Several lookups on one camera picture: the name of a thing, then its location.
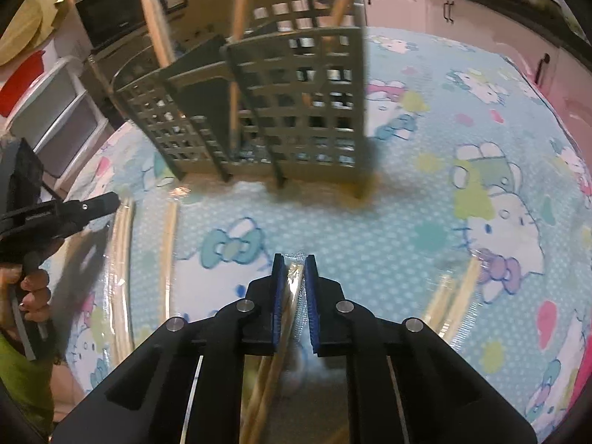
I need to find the black microwave oven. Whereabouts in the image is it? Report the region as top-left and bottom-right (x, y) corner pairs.
(74, 0), (162, 51)

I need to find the round bamboo tray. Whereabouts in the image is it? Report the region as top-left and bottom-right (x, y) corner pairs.
(0, 0), (61, 68)

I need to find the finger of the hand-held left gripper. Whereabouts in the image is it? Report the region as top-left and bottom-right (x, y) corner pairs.
(54, 192), (122, 241)

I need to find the black kitchen countertop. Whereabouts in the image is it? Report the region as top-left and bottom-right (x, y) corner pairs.
(365, 0), (592, 56)

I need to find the green perforated utensil holder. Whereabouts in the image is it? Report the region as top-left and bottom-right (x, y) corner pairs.
(113, 0), (377, 199)

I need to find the group of wooden chopsticks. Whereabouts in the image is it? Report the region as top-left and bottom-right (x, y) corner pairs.
(108, 0), (486, 347)

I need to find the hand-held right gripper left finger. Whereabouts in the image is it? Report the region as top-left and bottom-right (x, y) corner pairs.
(51, 253), (287, 444)

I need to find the person's left hand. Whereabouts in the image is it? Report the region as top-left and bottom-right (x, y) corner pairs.
(0, 265), (51, 334)

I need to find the cartoon cat printed blanket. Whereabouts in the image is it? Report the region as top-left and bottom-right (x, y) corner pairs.
(60, 23), (592, 444)

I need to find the plastic-wrapped chopstick pair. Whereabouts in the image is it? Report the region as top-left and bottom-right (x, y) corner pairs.
(240, 259), (308, 444)

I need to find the plastic drawer unit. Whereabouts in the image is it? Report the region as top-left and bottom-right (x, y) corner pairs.
(4, 55), (116, 179)

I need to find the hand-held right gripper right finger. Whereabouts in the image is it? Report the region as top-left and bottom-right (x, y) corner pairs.
(303, 254), (539, 444)

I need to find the person's left forearm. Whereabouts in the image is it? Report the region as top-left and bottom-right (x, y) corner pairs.
(0, 328), (88, 426)

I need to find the red plastic basin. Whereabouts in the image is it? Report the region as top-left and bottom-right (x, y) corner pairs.
(0, 51), (47, 116)

